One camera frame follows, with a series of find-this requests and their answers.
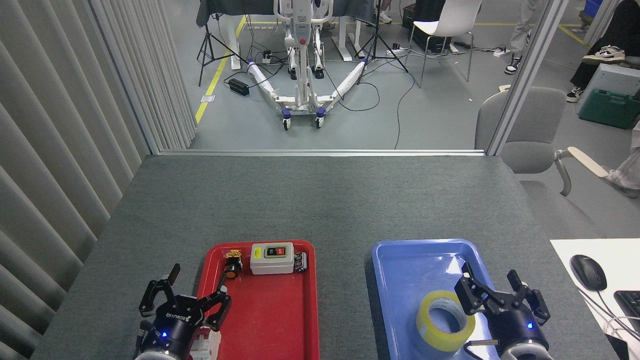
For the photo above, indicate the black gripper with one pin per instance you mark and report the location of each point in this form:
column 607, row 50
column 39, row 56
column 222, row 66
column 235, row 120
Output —
column 172, row 332
column 515, row 325

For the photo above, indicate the yellow tape roll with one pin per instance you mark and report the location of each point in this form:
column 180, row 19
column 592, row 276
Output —
column 440, row 342

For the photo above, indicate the white circuit breaker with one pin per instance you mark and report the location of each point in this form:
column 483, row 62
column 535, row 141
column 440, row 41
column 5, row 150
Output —
column 212, row 346

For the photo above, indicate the black orange push button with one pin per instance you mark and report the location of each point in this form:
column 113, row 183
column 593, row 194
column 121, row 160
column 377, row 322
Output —
column 232, row 271

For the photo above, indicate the red plastic tray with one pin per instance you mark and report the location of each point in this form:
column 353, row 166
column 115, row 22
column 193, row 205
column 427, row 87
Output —
column 270, row 310

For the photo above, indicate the black computer mouse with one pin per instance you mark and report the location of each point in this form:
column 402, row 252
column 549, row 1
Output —
column 587, row 272

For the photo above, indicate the blue plastic tray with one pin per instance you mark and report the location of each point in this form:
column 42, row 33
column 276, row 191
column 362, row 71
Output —
column 400, row 280

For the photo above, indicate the white side desk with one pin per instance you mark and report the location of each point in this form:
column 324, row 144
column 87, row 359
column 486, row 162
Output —
column 615, row 260

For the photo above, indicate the black keyboard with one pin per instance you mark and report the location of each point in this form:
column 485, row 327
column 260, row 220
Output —
column 630, row 307

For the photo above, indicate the grey office chair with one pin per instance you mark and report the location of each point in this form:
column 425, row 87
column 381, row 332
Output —
column 530, row 130

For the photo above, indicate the person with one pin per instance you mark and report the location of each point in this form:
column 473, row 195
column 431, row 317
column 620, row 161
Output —
column 627, row 175
column 615, row 30
column 525, row 25
column 385, row 17

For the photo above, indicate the grey vertical blinds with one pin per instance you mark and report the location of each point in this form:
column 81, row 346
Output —
column 50, row 150

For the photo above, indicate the green plastic case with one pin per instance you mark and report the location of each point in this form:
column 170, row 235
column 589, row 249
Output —
column 607, row 107

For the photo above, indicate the black power brick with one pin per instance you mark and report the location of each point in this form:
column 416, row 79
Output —
column 239, row 87

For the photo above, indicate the grey metal box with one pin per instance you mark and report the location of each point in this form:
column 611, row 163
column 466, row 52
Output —
column 617, row 77

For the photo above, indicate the white stand on wheels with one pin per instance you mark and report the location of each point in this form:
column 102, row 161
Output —
column 301, row 75

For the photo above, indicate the black tripod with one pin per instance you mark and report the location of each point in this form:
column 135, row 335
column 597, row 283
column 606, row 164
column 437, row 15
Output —
column 376, row 47
column 207, row 45

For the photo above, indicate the white power strip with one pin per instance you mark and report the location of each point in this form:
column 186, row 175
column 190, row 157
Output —
column 397, row 50
column 266, row 56

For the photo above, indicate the white plastic chair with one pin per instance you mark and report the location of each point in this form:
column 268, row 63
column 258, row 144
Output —
column 450, row 22

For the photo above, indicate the black computer case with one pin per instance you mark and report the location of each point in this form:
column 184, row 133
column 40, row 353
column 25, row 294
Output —
column 425, row 25

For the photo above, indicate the desk with dark cloth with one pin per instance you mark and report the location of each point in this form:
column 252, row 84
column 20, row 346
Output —
column 240, row 6

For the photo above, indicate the blue bin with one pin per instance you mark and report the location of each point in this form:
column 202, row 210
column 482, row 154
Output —
column 592, row 10

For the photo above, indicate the white two-button switch box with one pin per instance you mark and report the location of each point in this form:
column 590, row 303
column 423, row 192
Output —
column 270, row 265

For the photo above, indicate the silver post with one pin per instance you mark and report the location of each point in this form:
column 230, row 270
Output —
column 525, row 100

